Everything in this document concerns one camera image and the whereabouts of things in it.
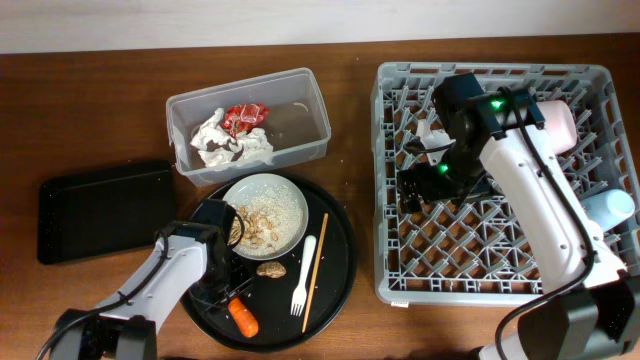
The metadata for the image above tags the black rectangular tray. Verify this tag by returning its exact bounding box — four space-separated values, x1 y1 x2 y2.
37 160 177 265

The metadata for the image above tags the pink bowl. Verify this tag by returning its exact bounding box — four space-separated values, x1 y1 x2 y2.
538 100 577 154

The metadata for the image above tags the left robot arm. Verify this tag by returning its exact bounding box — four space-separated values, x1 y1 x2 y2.
38 199 259 359

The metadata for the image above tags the red snack wrapper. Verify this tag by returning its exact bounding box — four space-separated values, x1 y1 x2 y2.
221 103 270 138

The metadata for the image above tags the white tissue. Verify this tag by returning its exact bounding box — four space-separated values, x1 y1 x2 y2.
236 127 273 164
190 108 235 168

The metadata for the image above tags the orange carrot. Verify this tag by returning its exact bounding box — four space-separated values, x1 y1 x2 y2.
227 298 259 338

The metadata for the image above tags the wooden chopstick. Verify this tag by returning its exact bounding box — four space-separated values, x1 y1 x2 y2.
301 213 329 334

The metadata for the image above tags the walnut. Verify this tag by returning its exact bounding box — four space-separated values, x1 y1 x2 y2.
256 261 287 279

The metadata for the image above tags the round black tray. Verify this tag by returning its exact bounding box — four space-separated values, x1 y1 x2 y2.
181 174 357 353

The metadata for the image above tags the clear plastic bin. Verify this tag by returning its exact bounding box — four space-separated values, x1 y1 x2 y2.
166 68 331 187

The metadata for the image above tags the white cup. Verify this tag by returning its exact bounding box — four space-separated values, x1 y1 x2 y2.
581 189 635 232

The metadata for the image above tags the grey plate with food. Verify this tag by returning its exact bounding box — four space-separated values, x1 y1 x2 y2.
223 173 309 261

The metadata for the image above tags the grey dishwasher rack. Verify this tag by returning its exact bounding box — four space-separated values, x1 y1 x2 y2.
371 62 639 306

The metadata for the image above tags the white plastic fork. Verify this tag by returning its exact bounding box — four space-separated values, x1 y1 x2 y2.
290 235 317 316

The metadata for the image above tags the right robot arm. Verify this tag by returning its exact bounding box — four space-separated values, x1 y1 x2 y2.
399 78 639 359

